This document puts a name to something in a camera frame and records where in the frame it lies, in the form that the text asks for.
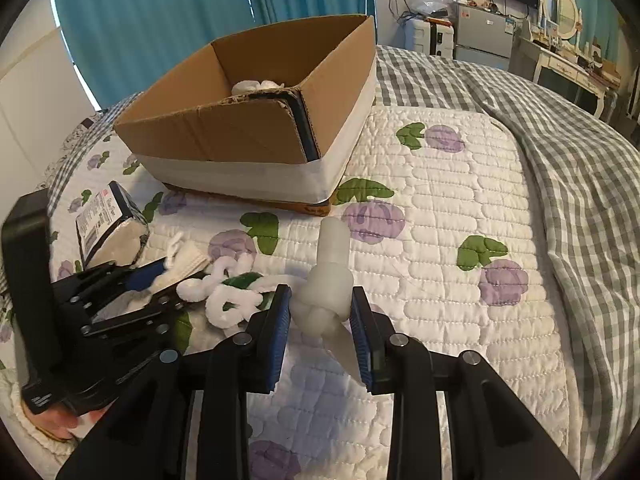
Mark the white packaged box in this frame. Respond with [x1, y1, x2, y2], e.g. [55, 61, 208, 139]
[75, 181, 150, 270]

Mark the white soft roll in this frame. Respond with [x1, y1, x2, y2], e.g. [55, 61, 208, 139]
[231, 80, 284, 96]

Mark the person's hand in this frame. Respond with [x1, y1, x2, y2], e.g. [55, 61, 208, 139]
[23, 404, 107, 441]

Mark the white floral quilt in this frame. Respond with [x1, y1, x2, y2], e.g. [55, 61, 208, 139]
[51, 106, 579, 479]

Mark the brown cardboard box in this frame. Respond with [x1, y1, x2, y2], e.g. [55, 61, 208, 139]
[115, 14, 376, 217]

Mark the teal curtain left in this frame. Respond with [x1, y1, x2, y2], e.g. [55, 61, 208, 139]
[54, 0, 254, 106]

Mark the grey checked blanket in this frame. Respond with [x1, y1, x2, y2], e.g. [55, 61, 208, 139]
[50, 47, 639, 479]

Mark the white dressing table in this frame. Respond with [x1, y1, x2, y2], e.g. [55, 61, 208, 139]
[509, 37, 617, 122]

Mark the small grey fridge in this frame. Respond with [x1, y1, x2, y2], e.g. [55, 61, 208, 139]
[454, 3, 514, 70]

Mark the teal curtain right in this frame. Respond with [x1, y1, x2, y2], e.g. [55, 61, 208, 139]
[575, 0, 620, 62]

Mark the white oval vanity mirror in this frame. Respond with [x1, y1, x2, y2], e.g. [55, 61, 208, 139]
[541, 0, 582, 44]

